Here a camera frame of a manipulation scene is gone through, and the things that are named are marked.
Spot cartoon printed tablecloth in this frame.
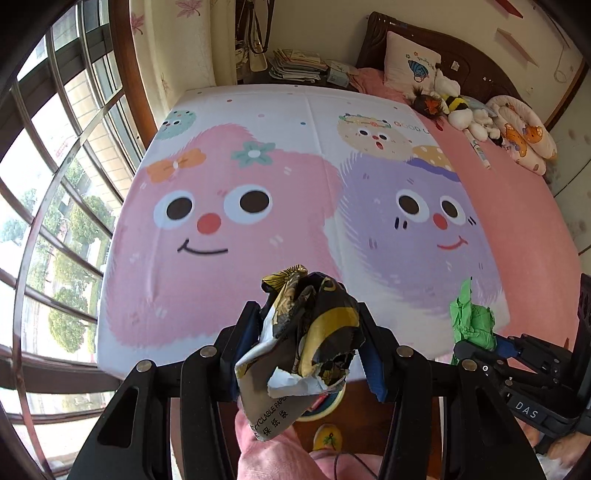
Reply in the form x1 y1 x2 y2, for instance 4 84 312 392
96 84 511 381

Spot pink folded blanket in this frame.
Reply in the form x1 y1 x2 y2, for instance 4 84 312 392
348 68 386 93

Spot round trash bin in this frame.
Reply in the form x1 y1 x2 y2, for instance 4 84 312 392
295 385 348 423

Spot green paper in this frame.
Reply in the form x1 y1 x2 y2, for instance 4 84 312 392
450 277 498 354

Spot white wall cable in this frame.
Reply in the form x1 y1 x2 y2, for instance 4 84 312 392
553 28 589 84

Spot person's right hand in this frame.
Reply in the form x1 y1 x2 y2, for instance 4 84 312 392
526 425 586 466

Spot cream floral curtain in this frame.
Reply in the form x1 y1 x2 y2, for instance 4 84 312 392
129 0 241 134

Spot hanging handbags with black straps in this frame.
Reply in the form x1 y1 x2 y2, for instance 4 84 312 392
235 0 275 75

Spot yellow embroidered slipper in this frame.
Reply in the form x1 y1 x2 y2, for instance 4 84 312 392
313 424 345 453

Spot white marker pen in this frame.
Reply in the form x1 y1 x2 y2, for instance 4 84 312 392
464 130 492 171

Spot brown wall decoration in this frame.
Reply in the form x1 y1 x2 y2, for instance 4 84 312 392
496 28 539 65

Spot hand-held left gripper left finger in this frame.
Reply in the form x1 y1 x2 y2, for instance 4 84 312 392
69 300 264 480

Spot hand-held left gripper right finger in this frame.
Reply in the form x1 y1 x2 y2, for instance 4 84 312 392
355 302 525 480

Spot small white plush toy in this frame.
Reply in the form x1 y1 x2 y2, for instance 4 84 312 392
466 108 504 144

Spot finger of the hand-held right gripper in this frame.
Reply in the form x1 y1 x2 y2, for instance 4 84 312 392
494 333 574 371
451 342 517 394

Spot white printed pillow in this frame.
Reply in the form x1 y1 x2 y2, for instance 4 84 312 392
384 31 441 95

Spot black gold paper bag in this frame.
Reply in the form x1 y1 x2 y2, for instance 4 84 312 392
235 264 366 443

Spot thin dark cable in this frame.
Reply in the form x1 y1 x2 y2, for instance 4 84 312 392
330 450 382 480

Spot pale green paper packet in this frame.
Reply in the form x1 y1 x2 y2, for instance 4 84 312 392
325 60 360 88

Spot window with metal grille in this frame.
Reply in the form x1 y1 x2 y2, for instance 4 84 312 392
0 0 160 480

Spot yellow black bee plush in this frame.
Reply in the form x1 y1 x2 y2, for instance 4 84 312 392
441 95 476 130

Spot stack of newspapers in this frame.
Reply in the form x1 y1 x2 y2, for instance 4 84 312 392
269 47 329 85

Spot cream bear print baby pillow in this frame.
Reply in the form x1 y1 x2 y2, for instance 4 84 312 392
487 95 559 176

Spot person's pink trousers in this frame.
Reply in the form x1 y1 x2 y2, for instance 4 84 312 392
235 401 384 480

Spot brown orange feathery plush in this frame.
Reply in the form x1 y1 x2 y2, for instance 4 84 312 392
411 88 451 118

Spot dark bedside table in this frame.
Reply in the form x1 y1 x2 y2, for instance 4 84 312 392
235 69 356 90

